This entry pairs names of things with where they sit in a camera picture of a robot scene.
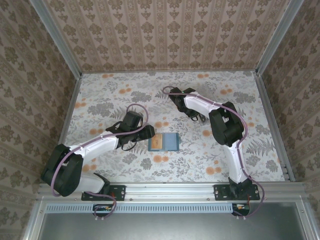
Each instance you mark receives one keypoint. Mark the clear plastic bag with item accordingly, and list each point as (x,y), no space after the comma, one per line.
(209,123)

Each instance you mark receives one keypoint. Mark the grey sheet metal panel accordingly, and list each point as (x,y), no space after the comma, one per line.
(170,227)

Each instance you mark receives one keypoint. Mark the aluminium cross rail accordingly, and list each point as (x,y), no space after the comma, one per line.
(170,191)

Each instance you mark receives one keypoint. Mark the tan orange credit card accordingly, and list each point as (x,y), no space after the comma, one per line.
(157,142)

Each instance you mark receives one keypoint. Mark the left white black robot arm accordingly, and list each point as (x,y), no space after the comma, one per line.
(100,146)

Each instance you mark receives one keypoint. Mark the black connector box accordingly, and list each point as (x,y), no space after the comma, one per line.
(241,210)
(102,210)

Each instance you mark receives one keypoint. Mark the floral patterned table mat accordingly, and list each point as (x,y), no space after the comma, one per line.
(187,172)

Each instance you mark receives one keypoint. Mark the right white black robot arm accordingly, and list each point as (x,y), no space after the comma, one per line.
(197,105)

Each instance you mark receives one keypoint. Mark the aluminium side rail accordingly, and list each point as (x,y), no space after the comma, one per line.
(266,103)
(72,103)

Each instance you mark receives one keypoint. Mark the blue folding card holder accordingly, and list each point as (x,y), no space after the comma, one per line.
(171,142)

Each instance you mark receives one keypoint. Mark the aluminium corner post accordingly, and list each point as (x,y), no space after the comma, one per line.
(57,37)
(278,37)

